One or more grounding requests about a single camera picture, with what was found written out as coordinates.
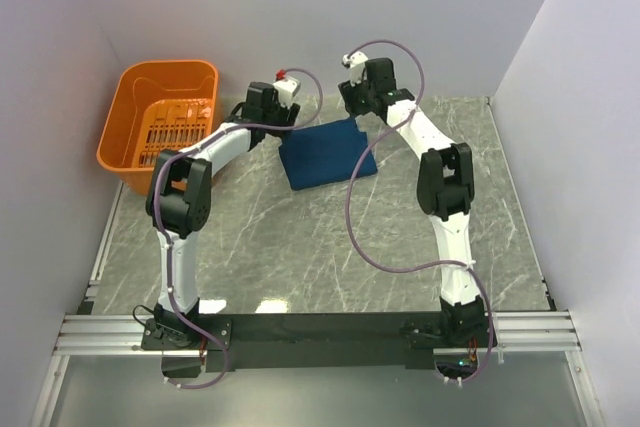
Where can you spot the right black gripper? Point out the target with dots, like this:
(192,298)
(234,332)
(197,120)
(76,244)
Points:
(348,94)

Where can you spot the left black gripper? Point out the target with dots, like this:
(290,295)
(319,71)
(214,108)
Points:
(289,114)

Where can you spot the blue mickey mouse t-shirt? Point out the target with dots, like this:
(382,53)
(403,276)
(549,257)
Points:
(323,154)

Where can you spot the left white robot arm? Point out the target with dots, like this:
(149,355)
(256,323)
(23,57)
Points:
(179,199)

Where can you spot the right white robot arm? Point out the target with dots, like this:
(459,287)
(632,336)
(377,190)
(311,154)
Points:
(445,191)

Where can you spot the orange plastic basket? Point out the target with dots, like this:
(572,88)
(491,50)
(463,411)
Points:
(158,105)

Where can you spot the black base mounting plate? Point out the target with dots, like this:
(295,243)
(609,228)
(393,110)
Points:
(255,341)

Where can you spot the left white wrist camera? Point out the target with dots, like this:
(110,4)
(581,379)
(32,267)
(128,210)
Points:
(286,87)

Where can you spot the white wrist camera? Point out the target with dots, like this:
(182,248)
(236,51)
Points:
(286,87)
(355,63)

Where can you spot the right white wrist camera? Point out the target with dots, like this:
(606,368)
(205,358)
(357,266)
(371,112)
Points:
(355,63)

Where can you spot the aluminium frame rail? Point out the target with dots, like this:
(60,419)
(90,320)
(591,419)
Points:
(337,279)

